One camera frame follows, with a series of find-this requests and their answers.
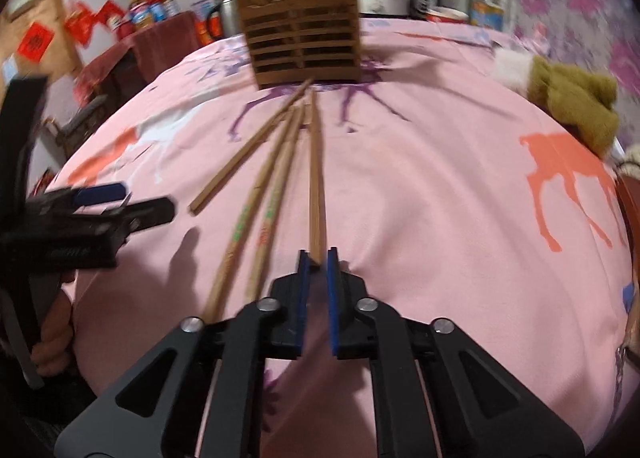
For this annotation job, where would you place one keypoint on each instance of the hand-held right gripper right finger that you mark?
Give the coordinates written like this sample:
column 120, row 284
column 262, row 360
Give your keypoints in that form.
column 332, row 298

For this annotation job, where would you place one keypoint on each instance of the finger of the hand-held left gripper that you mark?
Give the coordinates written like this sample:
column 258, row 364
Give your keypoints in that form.
column 102, row 193
column 150, row 213

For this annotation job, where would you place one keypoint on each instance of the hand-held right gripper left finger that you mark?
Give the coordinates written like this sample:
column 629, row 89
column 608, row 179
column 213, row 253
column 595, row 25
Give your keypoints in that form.
column 301, row 298

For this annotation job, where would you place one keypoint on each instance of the dark wooden chopstick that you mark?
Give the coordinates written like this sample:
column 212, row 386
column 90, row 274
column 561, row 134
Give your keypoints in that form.
column 312, row 178
column 250, row 148
column 322, row 223

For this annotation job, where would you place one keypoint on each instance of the light printed bamboo chopstick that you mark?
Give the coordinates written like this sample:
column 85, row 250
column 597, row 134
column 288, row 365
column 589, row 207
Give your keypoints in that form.
column 250, row 208
column 272, row 218

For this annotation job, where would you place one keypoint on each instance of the brown wooden chopstick holder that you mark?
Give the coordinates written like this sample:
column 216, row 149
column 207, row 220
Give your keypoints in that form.
column 305, row 33

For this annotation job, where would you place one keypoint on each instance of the person's left hand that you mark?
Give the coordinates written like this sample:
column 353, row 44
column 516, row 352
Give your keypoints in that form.
column 55, row 338

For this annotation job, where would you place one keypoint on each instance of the grey padded chair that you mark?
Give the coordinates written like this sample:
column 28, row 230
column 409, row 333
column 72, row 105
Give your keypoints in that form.
column 75, row 123

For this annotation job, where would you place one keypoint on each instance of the red cloth covered cabinet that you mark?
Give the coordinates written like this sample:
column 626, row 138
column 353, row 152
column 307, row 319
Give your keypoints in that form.
column 150, row 53

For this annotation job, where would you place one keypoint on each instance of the blue drink cans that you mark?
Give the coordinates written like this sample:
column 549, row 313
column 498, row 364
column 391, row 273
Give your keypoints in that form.
column 159, row 10

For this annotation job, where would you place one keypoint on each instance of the steel kettle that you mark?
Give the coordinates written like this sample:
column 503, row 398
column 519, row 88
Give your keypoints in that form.
column 222, row 18

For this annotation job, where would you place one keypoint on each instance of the white rice cooker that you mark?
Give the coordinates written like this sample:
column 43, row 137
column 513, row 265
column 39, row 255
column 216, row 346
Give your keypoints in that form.
column 382, row 2

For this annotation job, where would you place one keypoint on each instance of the red and white bowl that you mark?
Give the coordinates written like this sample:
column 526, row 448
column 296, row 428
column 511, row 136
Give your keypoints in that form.
column 447, row 14

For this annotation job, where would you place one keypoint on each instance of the brown leather wallet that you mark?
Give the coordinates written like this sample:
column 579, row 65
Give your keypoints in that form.
column 629, row 208

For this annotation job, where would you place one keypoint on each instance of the olive knit mitten pair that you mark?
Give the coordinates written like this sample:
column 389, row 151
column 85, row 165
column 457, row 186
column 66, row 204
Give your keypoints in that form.
column 570, row 98

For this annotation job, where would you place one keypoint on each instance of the white crumpled cloth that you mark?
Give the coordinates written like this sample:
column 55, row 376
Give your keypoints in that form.
column 631, row 158

